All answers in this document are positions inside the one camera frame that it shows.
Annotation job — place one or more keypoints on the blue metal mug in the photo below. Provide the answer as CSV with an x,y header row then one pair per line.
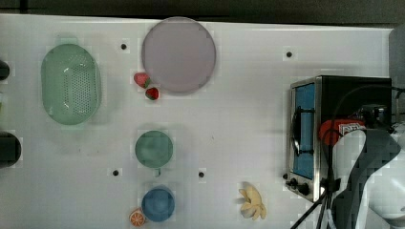
x,y
158,204

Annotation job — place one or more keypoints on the orange slice toy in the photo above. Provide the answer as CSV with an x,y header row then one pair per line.
x,y
137,218

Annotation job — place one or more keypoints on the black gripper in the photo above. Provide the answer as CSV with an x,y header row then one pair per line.
x,y
374,116

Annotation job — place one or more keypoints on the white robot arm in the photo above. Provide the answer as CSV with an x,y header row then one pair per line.
x,y
369,163

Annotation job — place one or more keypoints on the pink strawberry toy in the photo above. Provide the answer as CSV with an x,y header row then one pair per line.
x,y
142,79

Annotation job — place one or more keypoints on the lilac round plate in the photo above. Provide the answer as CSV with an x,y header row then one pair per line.
x,y
179,54

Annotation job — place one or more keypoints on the green metal mug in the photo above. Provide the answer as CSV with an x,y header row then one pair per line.
x,y
154,149

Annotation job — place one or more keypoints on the black round pot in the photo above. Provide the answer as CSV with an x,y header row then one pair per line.
x,y
10,149

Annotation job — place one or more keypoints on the red strawberry toy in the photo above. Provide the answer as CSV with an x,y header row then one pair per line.
x,y
152,93

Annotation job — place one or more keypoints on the peeled banana toy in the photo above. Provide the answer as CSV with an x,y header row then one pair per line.
x,y
253,207

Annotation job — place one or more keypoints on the green plastic colander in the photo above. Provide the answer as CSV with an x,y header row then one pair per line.
x,y
70,84

